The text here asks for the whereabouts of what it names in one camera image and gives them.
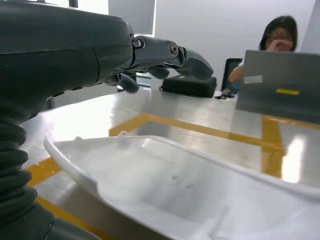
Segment steel workbench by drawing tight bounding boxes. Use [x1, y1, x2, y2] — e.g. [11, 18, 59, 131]
[20, 86, 320, 240]

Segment black zip case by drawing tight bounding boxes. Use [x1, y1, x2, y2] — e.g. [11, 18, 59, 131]
[159, 75, 217, 99]

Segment grey laptop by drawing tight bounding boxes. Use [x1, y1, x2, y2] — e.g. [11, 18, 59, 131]
[235, 50, 320, 125]

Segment person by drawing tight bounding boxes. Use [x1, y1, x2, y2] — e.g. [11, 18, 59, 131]
[229, 14, 299, 93]

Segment yellow tape frame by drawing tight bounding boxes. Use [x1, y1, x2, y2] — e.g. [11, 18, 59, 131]
[25, 112, 320, 240]

